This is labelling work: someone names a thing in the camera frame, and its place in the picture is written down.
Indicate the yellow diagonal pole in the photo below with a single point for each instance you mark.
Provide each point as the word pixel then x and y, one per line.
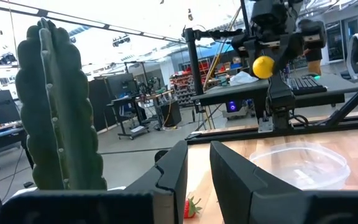
pixel 219 54

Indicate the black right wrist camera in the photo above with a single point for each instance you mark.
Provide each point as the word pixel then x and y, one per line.
pixel 269 14

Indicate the white crumpled cloth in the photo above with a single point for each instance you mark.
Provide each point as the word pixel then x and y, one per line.
pixel 242 78

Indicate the black overhead frame bar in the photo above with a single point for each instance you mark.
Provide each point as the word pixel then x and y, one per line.
pixel 42 13

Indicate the black rolling workbench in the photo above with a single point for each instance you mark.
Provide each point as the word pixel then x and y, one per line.
pixel 129 105

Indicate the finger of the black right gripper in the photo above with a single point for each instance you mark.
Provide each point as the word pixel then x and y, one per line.
pixel 244 42
pixel 291 53

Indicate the black table frame rail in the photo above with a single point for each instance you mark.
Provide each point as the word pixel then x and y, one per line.
pixel 337 124

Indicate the blue-lit computer case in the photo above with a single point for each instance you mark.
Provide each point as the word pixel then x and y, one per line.
pixel 233 106

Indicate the black keyboard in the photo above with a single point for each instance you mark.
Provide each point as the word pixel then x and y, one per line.
pixel 306 85

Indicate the black partition panels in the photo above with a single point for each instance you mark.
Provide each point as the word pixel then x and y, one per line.
pixel 99 102

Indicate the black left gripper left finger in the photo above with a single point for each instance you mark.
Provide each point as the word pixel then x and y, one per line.
pixel 135 208

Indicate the person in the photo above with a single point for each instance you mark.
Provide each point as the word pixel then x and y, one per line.
pixel 314 63

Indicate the yellow toy lemon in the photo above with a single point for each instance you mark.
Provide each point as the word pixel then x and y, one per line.
pixel 263 67

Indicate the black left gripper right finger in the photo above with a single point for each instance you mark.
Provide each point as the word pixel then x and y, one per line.
pixel 259 205

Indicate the black diagonal frame strut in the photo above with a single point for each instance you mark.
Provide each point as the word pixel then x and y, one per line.
pixel 353 101

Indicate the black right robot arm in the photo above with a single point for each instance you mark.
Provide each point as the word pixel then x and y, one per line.
pixel 280 96

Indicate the black metal stand pole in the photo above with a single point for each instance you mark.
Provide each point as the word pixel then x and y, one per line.
pixel 194 62

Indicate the small red toy strawberry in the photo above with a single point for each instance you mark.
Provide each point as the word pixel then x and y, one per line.
pixel 190 208

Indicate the clear plastic tupperware container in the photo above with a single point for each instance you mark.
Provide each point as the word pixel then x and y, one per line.
pixel 322 168

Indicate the tall green cactus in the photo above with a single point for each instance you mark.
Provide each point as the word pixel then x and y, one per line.
pixel 61 109

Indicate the grey desk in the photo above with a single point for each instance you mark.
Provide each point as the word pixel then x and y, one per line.
pixel 228 93

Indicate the shelf with red bins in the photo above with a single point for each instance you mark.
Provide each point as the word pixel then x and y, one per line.
pixel 182 84

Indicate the black hanging ceiling camera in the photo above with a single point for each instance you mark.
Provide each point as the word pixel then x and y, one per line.
pixel 121 40
pixel 6 58

